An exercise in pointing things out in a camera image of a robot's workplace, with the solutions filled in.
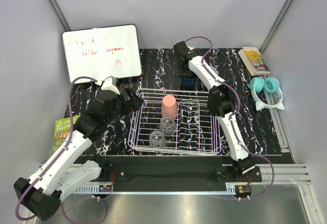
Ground dark blue mug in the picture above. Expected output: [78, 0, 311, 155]
[181, 75, 198, 89]

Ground pink plastic cup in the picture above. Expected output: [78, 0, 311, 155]
[161, 95, 178, 118]

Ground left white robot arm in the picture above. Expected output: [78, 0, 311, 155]
[13, 87, 144, 221]

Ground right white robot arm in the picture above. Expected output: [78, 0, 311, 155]
[173, 41, 255, 182]

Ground clear glass cup rear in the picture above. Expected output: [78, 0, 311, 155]
[160, 116, 176, 136]

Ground clear glass cup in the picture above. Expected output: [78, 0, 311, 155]
[149, 130, 166, 148]
[160, 116, 176, 136]

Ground clear glass cup front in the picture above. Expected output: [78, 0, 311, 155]
[149, 130, 166, 148]

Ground white whiteboard with red writing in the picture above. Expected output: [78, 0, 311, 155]
[62, 24, 142, 82]

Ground green treehouse book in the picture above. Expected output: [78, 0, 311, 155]
[53, 117, 71, 154]

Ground yellow cover book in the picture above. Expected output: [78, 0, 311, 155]
[238, 47, 271, 76]

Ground teal cat ear headphones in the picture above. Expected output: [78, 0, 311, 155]
[249, 77, 285, 111]

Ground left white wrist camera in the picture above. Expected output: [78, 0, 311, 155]
[101, 76, 120, 95]

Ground white wire dish rack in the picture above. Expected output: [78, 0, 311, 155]
[128, 88, 224, 156]

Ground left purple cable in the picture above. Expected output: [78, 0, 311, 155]
[15, 76, 108, 223]

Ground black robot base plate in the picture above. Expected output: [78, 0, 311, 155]
[76, 154, 294, 193]

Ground white slotted cable duct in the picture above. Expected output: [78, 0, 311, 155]
[75, 184, 113, 195]

